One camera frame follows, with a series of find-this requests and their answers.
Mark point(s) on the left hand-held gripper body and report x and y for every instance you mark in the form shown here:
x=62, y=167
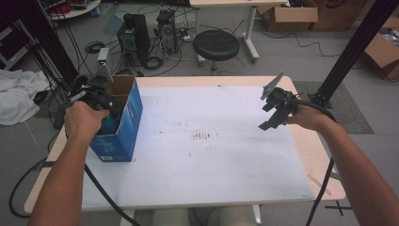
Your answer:
x=105, y=100

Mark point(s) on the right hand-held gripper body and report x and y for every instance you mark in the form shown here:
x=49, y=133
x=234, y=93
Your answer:
x=284, y=102

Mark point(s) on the blue cardboard box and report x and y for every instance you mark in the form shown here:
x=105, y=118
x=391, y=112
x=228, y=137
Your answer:
x=125, y=132

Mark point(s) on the person's right hand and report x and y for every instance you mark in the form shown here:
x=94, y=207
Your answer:
x=309, y=117

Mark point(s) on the person's left hand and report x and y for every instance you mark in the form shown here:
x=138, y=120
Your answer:
x=81, y=121

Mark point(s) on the small grey device green light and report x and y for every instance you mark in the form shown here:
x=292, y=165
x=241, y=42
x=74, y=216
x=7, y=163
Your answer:
x=103, y=56

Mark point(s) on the dark grey floor mat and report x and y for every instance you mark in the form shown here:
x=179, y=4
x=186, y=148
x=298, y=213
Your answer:
x=348, y=109

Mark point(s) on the black computer tower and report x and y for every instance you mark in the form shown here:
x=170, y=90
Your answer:
x=135, y=36

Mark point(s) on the white table mat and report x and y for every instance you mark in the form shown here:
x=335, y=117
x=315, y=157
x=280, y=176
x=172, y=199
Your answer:
x=204, y=157

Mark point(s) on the pale tape strip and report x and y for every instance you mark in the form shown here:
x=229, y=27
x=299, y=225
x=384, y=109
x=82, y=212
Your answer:
x=320, y=185

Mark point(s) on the black round stool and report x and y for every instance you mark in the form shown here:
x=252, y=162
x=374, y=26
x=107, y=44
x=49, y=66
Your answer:
x=216, y=45

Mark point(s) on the dark curtain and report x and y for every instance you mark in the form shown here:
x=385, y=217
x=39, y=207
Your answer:
x=47, y=37

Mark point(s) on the white crumpled cloth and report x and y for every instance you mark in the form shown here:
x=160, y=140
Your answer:
x=19, y=94

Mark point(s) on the open brown cardboard box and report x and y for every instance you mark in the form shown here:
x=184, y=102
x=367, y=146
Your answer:
x=291, y=15

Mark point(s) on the white table leg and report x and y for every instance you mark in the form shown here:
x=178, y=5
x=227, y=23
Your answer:
x=257, y=215

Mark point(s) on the open-sided computer tower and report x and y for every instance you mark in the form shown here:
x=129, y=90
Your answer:
x=167, y=29

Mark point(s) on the round white table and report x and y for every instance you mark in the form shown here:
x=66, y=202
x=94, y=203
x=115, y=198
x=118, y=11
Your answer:
x=78, y=9

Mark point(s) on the white power strip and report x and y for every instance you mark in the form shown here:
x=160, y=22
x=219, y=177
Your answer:
x=185, y=38

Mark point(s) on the closed brown cardboard box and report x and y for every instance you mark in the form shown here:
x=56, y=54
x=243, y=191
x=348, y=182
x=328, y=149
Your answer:
x=338, y=14

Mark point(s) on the wooden desk white legs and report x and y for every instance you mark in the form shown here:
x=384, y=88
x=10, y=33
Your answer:
x=238, y=3

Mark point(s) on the large brown cardboard box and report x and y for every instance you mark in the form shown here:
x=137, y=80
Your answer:
x=381, y=53

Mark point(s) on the black metal stand post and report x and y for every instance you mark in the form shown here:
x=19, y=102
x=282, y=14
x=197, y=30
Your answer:
x=351, y=53

